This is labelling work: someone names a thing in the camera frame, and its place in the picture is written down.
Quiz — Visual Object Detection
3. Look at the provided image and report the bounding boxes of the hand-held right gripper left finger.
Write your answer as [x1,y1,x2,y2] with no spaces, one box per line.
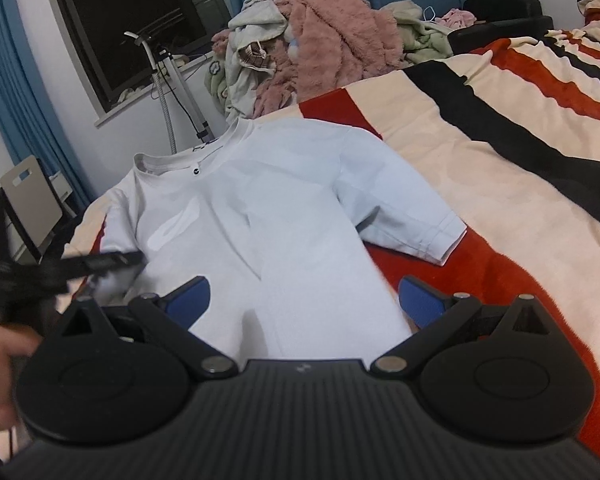
[55,276,241,379]

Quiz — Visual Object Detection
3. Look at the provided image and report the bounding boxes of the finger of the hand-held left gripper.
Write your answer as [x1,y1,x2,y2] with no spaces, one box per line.
[57,250,147,282]

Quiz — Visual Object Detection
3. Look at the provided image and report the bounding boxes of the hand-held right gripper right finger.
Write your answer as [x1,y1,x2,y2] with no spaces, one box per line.
[370,275,557,378]

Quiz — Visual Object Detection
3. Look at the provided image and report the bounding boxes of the white t-shirt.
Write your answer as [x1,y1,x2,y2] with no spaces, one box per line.
[87,119,468,366]

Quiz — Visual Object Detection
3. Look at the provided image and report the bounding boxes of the pile of mixed clothes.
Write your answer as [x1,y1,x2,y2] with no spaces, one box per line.
[212,0,411,118]

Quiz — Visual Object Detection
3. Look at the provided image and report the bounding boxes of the red black cream striped blanket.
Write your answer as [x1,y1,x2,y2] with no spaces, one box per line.
[62,27,600,467]

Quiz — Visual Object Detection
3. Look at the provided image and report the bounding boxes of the white garment steamer stand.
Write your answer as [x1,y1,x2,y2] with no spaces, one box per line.
[122,31,216,157]

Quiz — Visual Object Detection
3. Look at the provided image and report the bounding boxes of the light green printed blanket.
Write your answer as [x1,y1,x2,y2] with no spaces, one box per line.
[203,55,232,112]

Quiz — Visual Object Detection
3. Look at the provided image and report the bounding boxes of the dark window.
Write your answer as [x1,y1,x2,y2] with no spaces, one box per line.
[45,0,232,112]

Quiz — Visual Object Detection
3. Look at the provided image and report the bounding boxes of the light green fleece garment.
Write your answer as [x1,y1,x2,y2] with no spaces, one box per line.
[380,0,454,67]

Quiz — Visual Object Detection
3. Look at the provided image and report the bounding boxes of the grey white hoodie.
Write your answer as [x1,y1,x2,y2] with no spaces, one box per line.
[227,0,327,122]

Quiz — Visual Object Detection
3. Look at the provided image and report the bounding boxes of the small pink garment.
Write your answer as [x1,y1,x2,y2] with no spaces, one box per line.
[436,8,477,29]

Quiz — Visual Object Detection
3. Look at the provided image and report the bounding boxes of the black armchair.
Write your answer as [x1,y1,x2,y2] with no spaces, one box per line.
[449,0,555,56]

